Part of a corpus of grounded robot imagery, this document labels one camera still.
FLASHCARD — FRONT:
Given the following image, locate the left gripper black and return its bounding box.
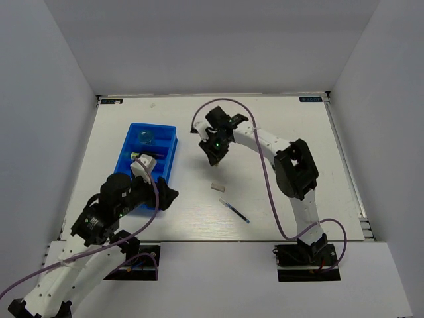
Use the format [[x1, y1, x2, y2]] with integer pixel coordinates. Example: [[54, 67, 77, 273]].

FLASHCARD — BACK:
[[117, 171, 179, 217]]

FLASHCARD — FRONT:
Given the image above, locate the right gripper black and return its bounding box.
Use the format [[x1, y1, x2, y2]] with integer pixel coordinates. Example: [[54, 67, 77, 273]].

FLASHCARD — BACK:
[[199, 132, 231, 166]]

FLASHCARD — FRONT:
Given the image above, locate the grey white eraser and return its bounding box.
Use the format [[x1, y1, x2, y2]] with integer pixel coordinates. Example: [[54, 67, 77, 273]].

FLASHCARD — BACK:
[[211, 183, 226, 193]]

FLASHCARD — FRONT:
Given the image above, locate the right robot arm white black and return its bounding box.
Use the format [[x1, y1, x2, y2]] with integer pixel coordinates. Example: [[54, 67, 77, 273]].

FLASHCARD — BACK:
[[191, 106, 327, 264]]

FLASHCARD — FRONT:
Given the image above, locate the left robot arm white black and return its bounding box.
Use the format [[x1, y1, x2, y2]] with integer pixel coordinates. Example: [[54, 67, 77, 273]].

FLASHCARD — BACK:
[[8, 173, 179, 317]]

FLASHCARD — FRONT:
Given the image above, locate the blue plastic compartment tray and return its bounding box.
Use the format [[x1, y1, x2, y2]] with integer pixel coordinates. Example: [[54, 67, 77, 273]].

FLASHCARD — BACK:
[[114, 123, 179, 211]]

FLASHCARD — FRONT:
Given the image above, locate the blue transparent tape roll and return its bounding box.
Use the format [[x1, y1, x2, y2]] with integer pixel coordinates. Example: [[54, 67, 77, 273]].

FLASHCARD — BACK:
[[138, 129, 154, 144]]

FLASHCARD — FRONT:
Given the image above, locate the blue ink pen refill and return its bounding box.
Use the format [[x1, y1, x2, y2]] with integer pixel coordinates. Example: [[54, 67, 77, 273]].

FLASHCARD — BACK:
[[219, 197, 250, 224]]

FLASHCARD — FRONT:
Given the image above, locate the right table corner label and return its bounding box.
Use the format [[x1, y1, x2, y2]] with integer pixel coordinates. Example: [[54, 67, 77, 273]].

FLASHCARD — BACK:
[[299, 96, 323, 103]]

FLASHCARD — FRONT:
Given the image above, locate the table corner label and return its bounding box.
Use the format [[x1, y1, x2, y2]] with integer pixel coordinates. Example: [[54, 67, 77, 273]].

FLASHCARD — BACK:
[[299, 96, 323, 103], [100, 99, 123, 105]]

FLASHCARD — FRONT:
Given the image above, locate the left table corner label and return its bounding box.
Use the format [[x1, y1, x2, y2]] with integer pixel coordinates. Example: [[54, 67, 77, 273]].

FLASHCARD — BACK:
[[100, 99, 123, 105]]

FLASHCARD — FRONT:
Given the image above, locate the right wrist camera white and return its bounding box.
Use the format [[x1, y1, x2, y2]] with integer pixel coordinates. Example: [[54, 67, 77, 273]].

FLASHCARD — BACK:
[[190, 121, 210, 142]]

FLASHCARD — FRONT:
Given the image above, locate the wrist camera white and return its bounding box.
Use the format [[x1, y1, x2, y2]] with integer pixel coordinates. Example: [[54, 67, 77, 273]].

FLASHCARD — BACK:
[[190, 121, 210, 142], [130, 154, 157, 180]]

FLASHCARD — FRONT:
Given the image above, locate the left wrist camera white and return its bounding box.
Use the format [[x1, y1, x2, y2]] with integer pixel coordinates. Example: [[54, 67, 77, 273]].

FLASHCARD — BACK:
[[130, 154, 157, 180]]

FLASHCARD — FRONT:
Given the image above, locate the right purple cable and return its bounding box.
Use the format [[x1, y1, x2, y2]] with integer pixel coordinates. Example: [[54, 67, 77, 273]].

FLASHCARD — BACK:
[[191, 98, 348, 274]]

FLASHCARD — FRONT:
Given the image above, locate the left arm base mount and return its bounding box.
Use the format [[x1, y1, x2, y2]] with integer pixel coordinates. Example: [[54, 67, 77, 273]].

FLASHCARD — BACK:
[[104, 244, 161, 282]]

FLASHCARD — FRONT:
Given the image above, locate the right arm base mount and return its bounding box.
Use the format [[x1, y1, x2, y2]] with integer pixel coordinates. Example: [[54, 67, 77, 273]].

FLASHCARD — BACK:
[[272, 244, 341, 282]]

